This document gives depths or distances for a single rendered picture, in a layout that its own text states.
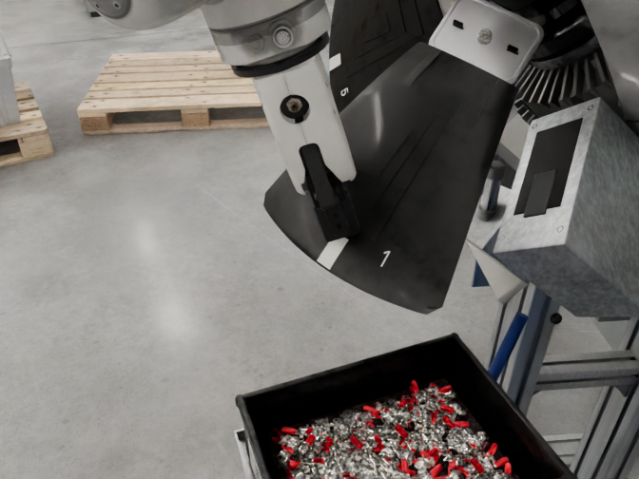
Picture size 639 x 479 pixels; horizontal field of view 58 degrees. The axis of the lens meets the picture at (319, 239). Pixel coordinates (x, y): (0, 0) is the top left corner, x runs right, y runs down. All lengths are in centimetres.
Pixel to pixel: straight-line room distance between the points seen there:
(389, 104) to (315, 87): 16
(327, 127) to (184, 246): 188
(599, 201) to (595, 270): 6
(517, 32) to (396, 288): 26
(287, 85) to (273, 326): 150
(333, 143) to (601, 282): 26
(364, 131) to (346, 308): 141
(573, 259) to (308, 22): 28
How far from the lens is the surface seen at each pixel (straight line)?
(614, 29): 37
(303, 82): 40
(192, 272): 212
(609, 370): 104
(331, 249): 53
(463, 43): 58
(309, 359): 175
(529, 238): 51
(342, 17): 86
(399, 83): 57
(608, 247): 53
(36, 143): 314
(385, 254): 50
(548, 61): 62
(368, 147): 54
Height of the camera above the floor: 126
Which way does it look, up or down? 34 degrees down
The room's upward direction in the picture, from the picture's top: straight up
